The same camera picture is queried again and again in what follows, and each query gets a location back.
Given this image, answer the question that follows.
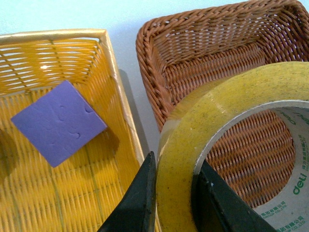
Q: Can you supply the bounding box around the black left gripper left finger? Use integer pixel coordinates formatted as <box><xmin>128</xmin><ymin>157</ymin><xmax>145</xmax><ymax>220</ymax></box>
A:
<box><xmin>98</xmin><ymin>151</ymin><xmax>156</xmax><ymax>232</ymax></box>

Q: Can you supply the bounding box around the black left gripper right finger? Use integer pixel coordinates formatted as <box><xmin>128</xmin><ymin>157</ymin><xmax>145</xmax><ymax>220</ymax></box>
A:
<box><xmin>191</xmin><ymin>161</ymin><xmax>275</xmax><ymax>232</ymax></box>

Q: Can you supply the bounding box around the yellow packing tape roll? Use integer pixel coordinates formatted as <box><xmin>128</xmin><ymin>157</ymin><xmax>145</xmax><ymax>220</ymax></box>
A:
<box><xmin>156</xmin><ymin>61</ymin><xmax>309</xmax><ymax>232</ymax></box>

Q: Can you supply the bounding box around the yellow woven basket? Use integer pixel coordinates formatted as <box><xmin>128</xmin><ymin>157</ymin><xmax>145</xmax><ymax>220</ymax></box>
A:
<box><xmin>0</xmin><ymin>29</ymin><xmax>144</xmax><ymax>232</ymax></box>

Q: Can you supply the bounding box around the brown wicker basket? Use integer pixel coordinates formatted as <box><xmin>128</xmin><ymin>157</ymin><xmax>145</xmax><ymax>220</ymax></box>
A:
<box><xmin>136</xmin><ymin>0</ymin><xmax>309</xmax><ymax>208</ymax></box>

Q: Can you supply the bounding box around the purple foam cube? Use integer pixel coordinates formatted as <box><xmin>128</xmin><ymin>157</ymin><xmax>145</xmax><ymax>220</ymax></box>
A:
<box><xmin>11</xmin><ymin>81</ymin><xmax>107</xmax><ymax>167</ymax></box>

